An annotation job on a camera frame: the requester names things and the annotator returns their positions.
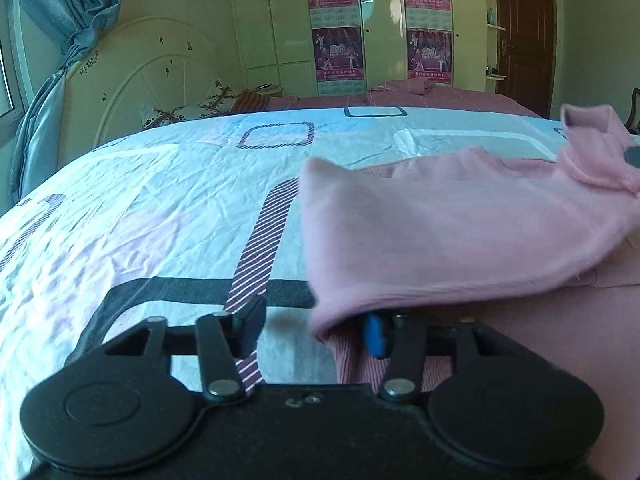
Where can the pink checked bed sheet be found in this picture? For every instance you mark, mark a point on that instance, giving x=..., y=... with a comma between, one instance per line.
x=450, y=100

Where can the pink knit sweater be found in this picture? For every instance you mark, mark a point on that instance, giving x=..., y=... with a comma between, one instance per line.
x=425, y=230

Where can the dark wooden chair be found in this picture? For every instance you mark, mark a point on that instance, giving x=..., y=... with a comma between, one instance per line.
x=634, y=110

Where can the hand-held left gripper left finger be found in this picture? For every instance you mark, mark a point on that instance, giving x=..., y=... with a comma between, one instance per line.
x=252, y=325

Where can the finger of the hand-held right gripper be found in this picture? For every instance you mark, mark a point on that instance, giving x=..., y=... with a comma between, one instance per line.
x=633, y=157

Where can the brown striped cushion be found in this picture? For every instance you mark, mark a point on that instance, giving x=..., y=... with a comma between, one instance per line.
x=255, y=102

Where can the blue curtain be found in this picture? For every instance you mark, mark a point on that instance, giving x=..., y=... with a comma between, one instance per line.
x=55, y=20

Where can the pink folded cloth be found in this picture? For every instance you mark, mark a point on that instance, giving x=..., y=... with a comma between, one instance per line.
x=405, y=87

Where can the cream corner shelf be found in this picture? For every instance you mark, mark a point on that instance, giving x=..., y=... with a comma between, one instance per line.
x=494, y=25

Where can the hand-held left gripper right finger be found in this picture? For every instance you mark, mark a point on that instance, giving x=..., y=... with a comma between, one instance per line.
x=375, y=335

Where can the cream wardrobe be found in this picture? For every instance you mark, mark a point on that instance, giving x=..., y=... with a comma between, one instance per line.
x=380, y=50

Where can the white round headboard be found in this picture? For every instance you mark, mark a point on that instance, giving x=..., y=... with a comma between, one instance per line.
x=145, y=65

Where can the patterned light blue quilt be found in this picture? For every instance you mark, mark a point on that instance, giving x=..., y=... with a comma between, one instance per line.
x=150, y=210

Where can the brown wooden door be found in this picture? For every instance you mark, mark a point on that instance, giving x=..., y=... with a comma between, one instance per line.
x=525, y=35

